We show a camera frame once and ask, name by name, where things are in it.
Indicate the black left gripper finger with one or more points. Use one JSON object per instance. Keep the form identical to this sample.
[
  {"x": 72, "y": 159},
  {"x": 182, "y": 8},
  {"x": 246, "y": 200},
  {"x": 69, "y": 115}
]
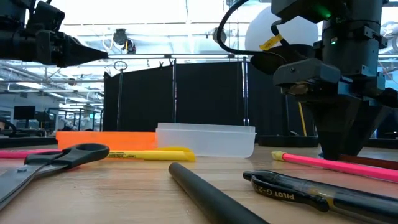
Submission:
[{"x": 87, "y": 55}]

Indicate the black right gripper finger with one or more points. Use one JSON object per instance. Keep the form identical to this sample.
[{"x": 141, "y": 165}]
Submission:
[
  {"x": 332, "y": 130},
  {"x": 367, "y": 124}
]

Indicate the pink pencil with eraser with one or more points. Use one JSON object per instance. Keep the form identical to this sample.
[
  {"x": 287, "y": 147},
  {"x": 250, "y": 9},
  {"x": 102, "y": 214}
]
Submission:
[{"x": 335, "y": 165}]

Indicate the black Pilot gel pen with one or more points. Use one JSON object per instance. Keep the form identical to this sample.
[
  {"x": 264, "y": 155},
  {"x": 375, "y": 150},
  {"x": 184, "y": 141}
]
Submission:
[{"x": 311, "y": 193}]

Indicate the pink highlighter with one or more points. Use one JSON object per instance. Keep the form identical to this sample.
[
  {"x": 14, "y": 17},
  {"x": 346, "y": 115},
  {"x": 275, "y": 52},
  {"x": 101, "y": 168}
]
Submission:
[{"x": 18, "y": 153}]

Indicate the yellow highlighter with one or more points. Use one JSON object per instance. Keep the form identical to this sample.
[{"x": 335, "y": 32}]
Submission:
[{"x": 161, "y": 155}]

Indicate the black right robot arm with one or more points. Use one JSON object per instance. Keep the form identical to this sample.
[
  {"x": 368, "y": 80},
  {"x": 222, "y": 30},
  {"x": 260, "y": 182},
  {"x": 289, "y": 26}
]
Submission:
[{"x": 351, "y": 28}]

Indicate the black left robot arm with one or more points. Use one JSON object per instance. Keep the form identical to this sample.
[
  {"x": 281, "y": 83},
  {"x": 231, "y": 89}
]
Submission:
[{"x": 15, "y": 43}]

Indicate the clear plastic supply box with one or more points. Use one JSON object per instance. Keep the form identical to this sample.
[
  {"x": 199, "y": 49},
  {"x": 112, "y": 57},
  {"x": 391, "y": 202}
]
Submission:
[{"x": 205, "y": 140}]

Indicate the dark computer monitor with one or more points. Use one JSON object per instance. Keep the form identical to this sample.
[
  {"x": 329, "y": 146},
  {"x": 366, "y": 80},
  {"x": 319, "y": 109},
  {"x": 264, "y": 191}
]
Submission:
[{"x": 24, "y": 112}]

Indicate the orange plastic tray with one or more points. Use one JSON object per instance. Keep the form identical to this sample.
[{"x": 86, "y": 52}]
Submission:
[{"x": 105, "y": 140}]

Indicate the black curtain partition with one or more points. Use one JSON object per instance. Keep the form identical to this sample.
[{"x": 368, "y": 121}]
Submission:
[{"x": 205, "y": 96}]

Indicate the black cylindrical marker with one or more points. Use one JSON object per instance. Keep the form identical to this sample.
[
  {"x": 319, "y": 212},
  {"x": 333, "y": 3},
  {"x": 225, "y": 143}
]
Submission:
[{"x": 205, "y": 196}]

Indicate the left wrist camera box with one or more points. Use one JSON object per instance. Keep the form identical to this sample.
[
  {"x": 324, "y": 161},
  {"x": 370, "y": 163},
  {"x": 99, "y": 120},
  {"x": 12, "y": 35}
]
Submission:
[{"x": 46, "y": 17}]

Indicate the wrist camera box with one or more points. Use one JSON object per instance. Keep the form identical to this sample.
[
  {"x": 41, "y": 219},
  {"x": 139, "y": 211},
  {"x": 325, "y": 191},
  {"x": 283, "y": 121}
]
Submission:
[
  {"x": 46, "y": 17},
  {"x": 306, "y": 74}
]

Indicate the ceiling-hung camera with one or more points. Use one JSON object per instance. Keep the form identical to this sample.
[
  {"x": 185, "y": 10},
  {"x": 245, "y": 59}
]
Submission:
[{"x": 122, "y": 39}]

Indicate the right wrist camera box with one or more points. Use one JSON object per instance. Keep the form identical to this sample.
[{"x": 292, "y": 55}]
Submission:
[{"x": 306, "y": 74}]

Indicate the black table frame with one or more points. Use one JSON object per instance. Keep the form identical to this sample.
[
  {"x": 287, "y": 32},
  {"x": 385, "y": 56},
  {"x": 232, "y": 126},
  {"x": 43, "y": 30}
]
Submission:
[{"x": 25, "y": 142}]

